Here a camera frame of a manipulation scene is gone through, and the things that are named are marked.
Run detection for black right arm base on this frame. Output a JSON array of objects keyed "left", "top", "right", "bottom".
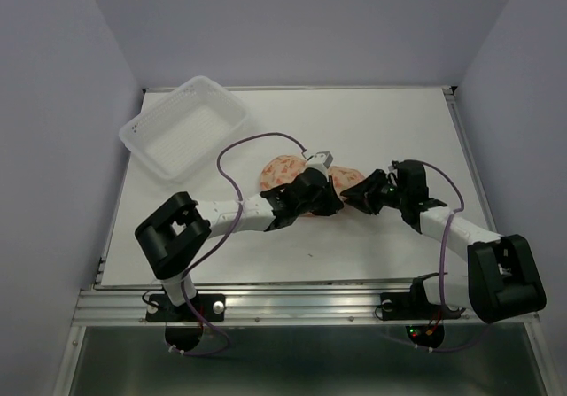
[{"left": 374, "top": 274, "right": 465, "bottom": 351}]

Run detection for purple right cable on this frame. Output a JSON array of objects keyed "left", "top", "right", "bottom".
[{"left": 374, "top": 160, "right": 497, "bottom": 354}]

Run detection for white perforated plastic basket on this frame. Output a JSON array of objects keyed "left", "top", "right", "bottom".
[{"left": 119, "top": 76, "right": 249, "bottom": 182}]

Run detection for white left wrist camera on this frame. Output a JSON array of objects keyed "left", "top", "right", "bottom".
[{"left": 303, "top": 151, "right": 333, "bottom": 175}]

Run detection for purple cable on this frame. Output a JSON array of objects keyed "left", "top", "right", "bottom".
[
  {"left": 167, "top": 130, "right": 311, "bottom": 356},
  {"left": 374, "top": 160, "right": 497, "bottom": 354}
]

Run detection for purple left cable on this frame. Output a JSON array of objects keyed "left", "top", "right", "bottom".
[{"left": 167, "top": 130, "right": 311, "bottom": 356}]

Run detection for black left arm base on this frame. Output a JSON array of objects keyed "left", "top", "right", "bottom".
[{"left": 141, "top": 291, "right": 231, "bottom": 357}]

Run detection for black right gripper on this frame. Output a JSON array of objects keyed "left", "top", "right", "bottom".
[{"left": 338, "top": 168, "right": 407, "bottom": 214}]

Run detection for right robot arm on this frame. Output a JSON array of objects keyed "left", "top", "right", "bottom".
[{"left": 341, "top": 159, "right": 547, "bottom": 323}]

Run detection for aluminium front rail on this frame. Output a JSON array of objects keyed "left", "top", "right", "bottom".
[{"left": 70, "top": 280, "right": 542, "bottom": 326}]

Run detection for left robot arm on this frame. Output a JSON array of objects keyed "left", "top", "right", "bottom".
[{"left": 135, "top": 167, "right": 344, "bottom": 320}]

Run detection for floral mesh laundry bag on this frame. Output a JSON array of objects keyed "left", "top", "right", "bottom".
[{"left": 260, "top": 155, "right": 364, "bottom": 216}]

